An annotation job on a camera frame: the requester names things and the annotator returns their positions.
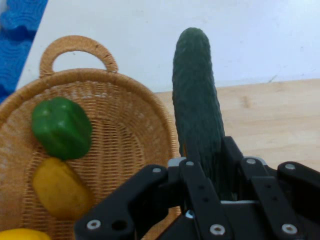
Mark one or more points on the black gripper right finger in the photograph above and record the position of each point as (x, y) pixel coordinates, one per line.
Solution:
(280, 195)

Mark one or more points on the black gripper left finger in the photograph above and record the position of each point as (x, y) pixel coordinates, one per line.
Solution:
(140, 195)

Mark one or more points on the dark green cucumber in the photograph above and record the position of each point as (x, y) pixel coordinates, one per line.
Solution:
(195, 100)

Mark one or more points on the bamboo cutting board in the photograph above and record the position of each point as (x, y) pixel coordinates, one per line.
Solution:
(270, 117)

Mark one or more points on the yellow-brown potato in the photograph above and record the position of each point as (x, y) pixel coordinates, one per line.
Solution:
(60, 190)

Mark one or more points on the green bell pepper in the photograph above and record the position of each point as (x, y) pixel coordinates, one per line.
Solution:
(61, 127)

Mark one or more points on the yellow bell pepper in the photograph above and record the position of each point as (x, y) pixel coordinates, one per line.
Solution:
(22, 235)

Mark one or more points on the dark blue foam mat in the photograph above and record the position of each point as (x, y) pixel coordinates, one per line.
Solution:
(11, 65)

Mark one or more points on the light blue foam mat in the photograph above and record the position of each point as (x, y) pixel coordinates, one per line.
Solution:
(21, 15)

